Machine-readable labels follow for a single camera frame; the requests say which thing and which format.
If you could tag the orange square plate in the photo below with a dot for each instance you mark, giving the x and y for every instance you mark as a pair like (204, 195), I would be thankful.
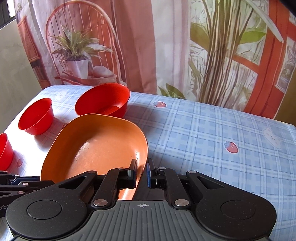
(94, 142)

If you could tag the blue plaid tablecloth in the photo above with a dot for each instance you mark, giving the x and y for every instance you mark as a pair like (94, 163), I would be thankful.
(251, 152)

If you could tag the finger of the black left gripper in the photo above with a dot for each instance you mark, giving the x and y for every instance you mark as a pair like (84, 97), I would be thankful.
(12, 183)

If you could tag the printed chair and plant backdrop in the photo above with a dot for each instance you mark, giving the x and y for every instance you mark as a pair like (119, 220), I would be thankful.
(233, 54)

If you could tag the red plastic bowl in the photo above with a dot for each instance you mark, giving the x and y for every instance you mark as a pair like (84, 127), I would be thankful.
(37, 118)
(107, 99)
(6, 152)

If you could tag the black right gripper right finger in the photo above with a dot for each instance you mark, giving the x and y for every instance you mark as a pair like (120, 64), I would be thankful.
(181, 191)

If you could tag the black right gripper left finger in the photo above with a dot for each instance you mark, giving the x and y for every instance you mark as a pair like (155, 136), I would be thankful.
(101, 191)

